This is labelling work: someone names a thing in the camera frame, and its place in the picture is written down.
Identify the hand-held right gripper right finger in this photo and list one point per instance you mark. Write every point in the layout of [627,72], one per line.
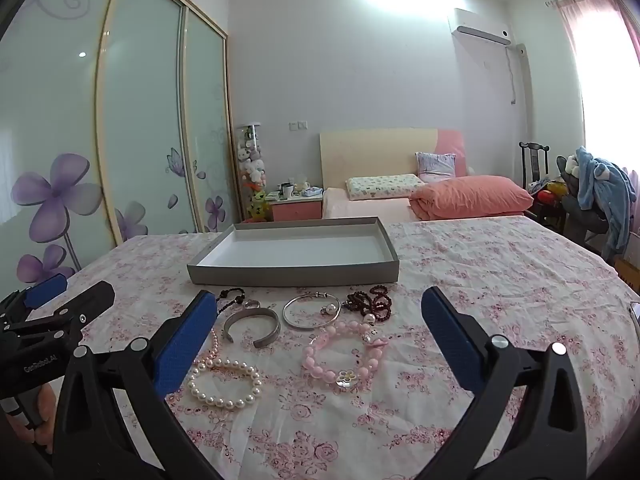
[450,340]

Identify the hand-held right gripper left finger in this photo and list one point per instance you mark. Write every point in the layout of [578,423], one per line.
[186,340]

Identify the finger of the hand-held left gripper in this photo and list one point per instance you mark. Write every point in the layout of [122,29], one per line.
[47,287]
[85,305]

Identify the wide silver cuff bangle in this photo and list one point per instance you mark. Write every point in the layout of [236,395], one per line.
[270,333]

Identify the thin silver bangle with pearl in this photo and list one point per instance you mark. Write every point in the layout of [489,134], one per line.
[331,308]

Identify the grey cardboard tray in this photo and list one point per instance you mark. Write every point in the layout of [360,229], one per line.
[300,272]

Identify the person's left hand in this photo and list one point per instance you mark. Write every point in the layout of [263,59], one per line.
[46,410]

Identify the pink floral tablecloth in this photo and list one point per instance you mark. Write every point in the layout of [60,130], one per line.
[500,270]

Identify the orange folded duvet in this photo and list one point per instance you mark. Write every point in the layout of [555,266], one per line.
[470,195]

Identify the yellow plush toy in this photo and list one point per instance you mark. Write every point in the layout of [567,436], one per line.
[257,205]

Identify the pink bed mattress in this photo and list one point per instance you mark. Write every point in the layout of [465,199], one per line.
[365,207]

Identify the patterned white pillow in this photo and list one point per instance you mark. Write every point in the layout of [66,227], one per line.
[382,186]

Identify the pink nightstand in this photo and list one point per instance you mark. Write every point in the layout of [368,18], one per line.
[295,210]

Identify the purple pillow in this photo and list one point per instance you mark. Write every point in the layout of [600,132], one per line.
[435,166]

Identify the grey chair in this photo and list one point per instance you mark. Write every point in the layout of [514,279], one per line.
[575,215]

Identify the colourful toys on chair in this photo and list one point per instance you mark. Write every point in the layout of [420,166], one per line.
[547,192]

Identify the plush toy display tube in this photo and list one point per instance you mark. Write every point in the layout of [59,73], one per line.
[251,160]

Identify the cardboard box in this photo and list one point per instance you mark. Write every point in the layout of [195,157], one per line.
[629,270]

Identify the tissue box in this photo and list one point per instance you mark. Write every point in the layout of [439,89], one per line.
[311,191]

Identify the dark wooden chair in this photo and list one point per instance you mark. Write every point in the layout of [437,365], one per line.
[532,160]

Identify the sliding door wardrobe with flowers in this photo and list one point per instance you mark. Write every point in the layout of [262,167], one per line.
[140,110]

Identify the beige and pink headboard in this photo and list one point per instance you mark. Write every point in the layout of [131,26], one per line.
[370,155]

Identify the blue fleece garment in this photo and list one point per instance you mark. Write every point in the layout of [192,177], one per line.
[607,190]

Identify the air conditioner pipe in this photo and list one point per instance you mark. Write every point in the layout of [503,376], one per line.
[520,60]

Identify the white air conditioner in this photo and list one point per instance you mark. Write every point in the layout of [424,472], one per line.
[480,27]

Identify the pink curtain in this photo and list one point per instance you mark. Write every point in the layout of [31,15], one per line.
[575,35]

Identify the wall switch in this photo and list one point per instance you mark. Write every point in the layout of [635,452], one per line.
[298,125]

